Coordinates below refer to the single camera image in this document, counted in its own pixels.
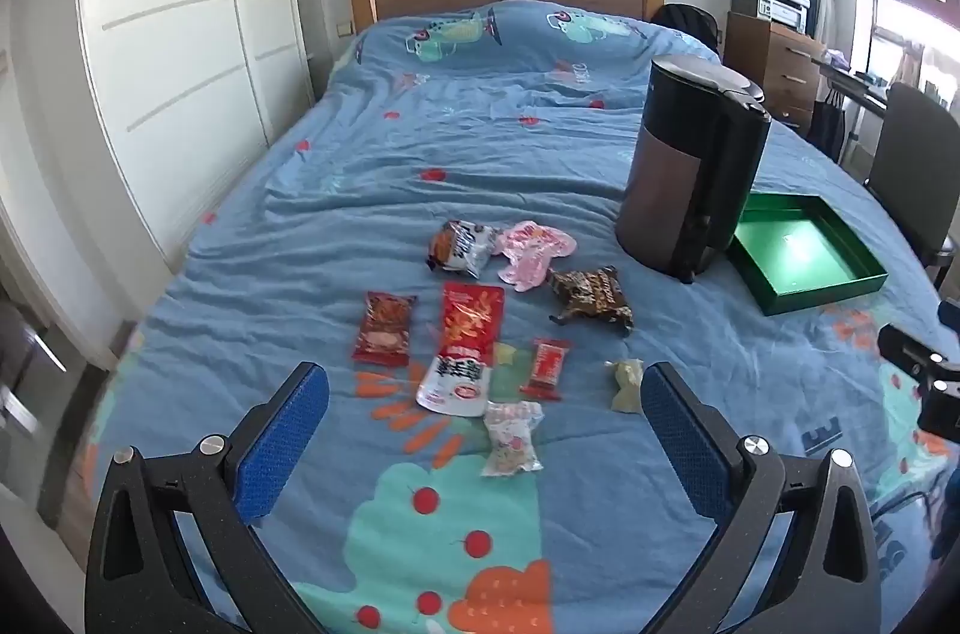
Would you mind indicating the green shallow tray box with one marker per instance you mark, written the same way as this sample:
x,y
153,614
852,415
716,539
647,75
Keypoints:
x,y
793,252

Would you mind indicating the wooden drawer cabinet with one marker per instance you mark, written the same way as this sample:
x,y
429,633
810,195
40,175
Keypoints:
x,y
781,61

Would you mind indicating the blue patterned bed duvet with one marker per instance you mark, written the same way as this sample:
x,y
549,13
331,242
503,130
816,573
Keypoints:
x,y
496,117

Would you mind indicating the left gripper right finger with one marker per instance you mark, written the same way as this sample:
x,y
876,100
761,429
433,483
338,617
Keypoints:
x,y
826,576

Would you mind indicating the small beige candy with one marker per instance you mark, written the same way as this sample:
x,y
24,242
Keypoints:
x,y
628,377

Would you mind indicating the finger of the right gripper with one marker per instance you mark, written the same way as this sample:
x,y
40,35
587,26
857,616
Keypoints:
x,y
940,407
913,357

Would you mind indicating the dark red noodle snack packet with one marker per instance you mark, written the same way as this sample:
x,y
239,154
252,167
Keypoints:
x,y
384,333

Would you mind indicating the pink cartoon snack pouch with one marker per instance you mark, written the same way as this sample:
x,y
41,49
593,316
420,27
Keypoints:
x,y
529,249

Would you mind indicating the silver chocolate cookie packet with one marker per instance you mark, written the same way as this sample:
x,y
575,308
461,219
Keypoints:
x,y
462,247

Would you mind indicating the white cartoon candy packet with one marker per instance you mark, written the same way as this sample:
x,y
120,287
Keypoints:
x,y
510,427

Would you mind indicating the white wardrobe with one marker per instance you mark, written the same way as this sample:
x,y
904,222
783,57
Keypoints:
x,y
124,123

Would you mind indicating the dark blue tote bag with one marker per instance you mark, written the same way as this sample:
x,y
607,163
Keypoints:
x,y
828,126

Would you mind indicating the brown gold cereal bar packet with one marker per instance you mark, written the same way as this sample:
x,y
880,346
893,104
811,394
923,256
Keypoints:
x,y
592,294

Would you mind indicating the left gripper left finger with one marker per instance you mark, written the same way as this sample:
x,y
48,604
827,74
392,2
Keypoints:
x,y
173,547

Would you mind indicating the long red white snack bag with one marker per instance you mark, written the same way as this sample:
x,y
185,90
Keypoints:
x,y
459,377

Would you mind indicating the black backpack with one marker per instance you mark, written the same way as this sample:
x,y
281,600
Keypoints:
x,y
691,21

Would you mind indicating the grey office chair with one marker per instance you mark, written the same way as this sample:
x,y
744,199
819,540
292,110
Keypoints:
x,y
914,175

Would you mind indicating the white printer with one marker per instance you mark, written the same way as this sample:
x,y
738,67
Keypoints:
x,y
789,13

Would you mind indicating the black brown electric kettle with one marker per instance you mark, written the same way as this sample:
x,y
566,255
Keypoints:
x,y
702,134

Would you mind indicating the small red candy packet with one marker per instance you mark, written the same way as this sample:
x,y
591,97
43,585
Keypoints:
x,y
547,366

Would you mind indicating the grey desk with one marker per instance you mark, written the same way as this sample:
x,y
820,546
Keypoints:
x,y
853,88

